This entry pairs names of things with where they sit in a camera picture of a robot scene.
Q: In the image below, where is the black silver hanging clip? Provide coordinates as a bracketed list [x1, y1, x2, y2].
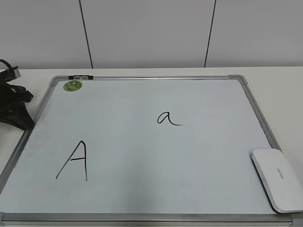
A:
[68, 75, 94, 80]

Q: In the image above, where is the white aluminium-framed whiteboard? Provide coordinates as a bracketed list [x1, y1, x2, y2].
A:
[0, 75, 303, 227]

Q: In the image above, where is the round green magnet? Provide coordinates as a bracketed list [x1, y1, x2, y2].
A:
[63, 80, 82, 92]

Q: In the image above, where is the white rectangular board eraser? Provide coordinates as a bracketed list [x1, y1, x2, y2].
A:
[252, 148, 303, 213]

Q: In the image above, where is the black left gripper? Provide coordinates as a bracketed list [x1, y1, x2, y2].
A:
[0, 59, 35, 130]

